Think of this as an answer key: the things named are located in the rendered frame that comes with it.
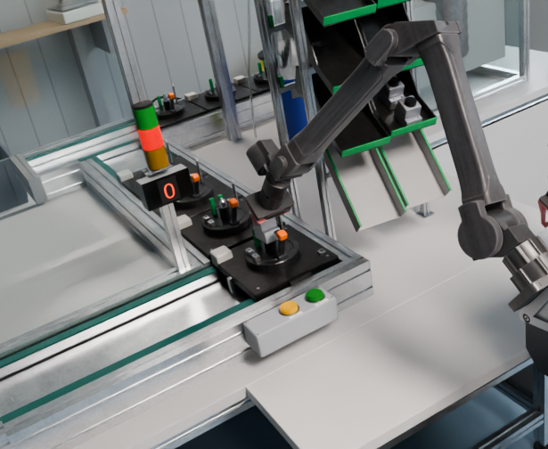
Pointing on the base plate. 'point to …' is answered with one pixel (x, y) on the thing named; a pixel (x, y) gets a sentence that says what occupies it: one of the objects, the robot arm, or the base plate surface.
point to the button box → (289, 323)
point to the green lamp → (145, 118)
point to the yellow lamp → (157, 159)
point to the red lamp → (151, 138)
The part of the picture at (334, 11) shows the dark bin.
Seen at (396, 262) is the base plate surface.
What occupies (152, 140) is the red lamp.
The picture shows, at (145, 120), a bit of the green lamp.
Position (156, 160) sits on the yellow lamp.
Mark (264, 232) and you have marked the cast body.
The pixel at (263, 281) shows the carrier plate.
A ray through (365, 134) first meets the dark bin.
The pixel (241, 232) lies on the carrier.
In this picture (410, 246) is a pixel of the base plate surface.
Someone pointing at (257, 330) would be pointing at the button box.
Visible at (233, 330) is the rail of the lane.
